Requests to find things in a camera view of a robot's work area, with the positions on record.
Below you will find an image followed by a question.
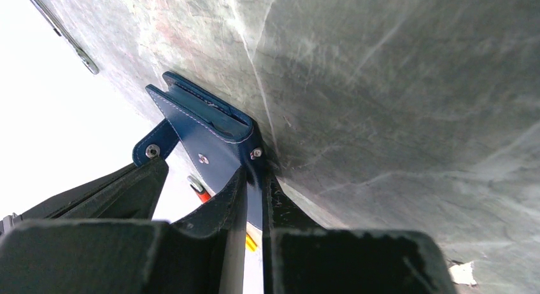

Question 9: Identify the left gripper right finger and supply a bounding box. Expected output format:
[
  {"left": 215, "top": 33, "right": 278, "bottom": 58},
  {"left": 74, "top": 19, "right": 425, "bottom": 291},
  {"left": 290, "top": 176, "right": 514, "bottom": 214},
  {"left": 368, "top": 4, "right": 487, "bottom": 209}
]
[{"left": 262, "top": 174, "right": 456, "bottom": 293}]

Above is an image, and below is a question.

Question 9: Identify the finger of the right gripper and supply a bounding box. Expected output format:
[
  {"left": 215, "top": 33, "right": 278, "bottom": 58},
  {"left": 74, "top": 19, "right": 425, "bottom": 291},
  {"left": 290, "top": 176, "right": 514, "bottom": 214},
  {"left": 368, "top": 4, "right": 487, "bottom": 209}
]
[{"left": 20, "top": 158, "right": 169, "bottom": 221}]

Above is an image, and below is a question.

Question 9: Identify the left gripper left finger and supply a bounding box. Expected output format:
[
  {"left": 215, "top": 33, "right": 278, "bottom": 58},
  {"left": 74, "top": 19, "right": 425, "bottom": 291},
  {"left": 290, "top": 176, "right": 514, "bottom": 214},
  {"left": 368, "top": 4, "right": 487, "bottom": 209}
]
[{"left": 1, "top": 168, "right": 246, "bottom": 293}]

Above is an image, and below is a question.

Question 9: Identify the blue leather card holder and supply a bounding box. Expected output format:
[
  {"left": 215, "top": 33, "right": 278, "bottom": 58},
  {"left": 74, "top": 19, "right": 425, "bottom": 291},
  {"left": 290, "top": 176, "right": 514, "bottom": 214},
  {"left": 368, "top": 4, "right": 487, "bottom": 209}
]
[{"left": 132, "top": 71, "right": 268, "bottom": 229}]

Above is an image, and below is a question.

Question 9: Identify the aluminium frame rail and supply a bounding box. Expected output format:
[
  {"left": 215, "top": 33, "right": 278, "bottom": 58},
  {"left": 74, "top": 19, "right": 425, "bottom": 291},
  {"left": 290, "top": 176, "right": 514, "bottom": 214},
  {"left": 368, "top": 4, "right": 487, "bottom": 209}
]
[{"left": 30, "top": 0, "right": 100, "bottom": 75}]

